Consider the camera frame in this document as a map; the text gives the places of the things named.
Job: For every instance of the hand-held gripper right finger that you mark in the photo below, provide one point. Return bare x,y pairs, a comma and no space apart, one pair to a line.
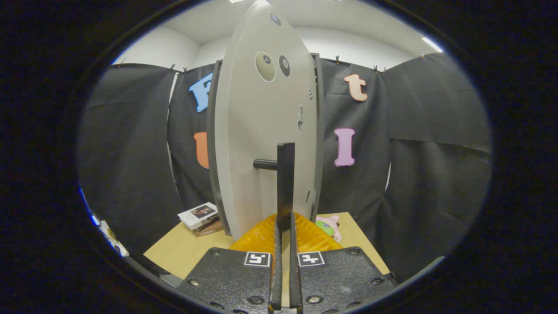
294,270

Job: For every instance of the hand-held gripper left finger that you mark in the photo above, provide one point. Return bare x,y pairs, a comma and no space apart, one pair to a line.
276,270

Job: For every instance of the dark grey shoe cabinet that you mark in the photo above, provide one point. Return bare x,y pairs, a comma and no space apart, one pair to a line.
211,152

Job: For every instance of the pink and green plush toy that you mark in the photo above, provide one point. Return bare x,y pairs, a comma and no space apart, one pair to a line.
329,226

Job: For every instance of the brown book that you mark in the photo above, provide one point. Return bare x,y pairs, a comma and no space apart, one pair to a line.
209,230

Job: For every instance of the white cluttered objects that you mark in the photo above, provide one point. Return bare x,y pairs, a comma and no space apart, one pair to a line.
113,237

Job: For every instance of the black backdrop cloth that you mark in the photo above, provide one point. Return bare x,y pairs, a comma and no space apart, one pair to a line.
436,174

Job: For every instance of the small ceiling light panel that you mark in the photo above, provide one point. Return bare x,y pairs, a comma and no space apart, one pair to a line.
431,43

